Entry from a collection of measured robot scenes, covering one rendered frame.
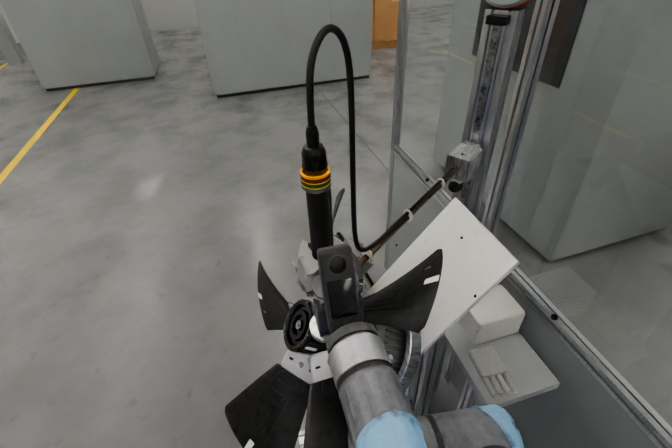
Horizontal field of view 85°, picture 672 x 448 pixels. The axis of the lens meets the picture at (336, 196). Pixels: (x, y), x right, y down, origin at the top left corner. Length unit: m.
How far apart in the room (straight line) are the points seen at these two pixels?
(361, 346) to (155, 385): 2.03
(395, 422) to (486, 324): 0.87
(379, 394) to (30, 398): 2.45
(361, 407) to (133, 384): 2.12
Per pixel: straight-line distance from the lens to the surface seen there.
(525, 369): 1.36
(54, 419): 2.62
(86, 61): 7.88
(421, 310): 0.68
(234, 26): 5.96
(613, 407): 1.32
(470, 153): 1.11
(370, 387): 0.46
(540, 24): 1.17
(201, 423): 2.25
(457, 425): 0.57
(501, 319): 1.31
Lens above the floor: 1.95
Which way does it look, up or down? 35 degrees down
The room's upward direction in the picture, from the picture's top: 2 degrees counter-clockwise
